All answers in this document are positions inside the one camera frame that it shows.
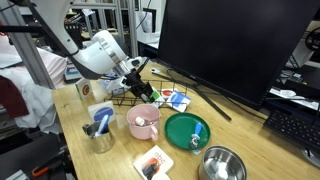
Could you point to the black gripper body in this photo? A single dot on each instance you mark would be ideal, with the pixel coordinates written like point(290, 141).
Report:
point(133, 80)

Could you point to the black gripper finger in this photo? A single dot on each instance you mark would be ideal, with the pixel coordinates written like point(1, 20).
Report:
point(141, 96)
point(147, 94)

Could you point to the white book with green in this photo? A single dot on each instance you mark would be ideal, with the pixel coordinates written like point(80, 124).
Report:
point(156, 99)

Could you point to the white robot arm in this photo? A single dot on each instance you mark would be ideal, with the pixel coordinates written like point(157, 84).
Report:
point(100, 56)

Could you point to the white book with orange circle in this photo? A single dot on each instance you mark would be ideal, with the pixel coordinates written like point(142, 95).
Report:
point(166, 93)

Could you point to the white book with blue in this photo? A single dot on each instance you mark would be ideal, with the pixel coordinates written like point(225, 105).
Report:
point(178, 101)

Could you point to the white book blue hippo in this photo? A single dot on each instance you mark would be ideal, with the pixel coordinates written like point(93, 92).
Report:
point(98, 111)

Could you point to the abc book orange black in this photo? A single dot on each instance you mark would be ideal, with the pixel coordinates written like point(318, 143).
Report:
point(154, 164)

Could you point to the pink mug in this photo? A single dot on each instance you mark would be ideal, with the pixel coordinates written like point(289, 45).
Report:
point(148, 112)

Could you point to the blue patterned plastic bag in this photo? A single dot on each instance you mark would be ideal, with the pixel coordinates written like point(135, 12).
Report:
point(104, 84)

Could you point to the spoon in pink mug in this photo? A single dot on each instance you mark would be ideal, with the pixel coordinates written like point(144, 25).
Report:
point(141, 122)

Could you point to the blue white spatula in cup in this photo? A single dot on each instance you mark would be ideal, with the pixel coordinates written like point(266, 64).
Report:
point(102, 126)

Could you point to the green plate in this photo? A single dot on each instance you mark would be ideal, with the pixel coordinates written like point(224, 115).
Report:
point(179, 128)

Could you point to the steel cup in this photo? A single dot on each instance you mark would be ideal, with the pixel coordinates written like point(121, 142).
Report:
point(98, 143)

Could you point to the stack of books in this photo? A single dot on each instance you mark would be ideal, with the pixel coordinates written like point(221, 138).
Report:
point(71, 73)

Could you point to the steel bowl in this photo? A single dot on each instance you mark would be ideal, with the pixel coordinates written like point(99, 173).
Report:
point(221, 163)

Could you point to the large black monitor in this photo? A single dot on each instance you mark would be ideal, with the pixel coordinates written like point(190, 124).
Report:
point(235, 47)

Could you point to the black keyboard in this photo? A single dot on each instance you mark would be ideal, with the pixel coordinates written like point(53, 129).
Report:
point(295, 129)

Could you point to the black wire book rack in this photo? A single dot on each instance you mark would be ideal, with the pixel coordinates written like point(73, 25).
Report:
point(129, 99)

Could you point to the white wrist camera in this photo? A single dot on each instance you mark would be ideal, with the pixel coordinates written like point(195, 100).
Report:
point(118, 86)

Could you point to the blue handled spoon on plate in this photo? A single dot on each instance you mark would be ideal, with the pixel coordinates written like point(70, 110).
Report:
point(195, 137)

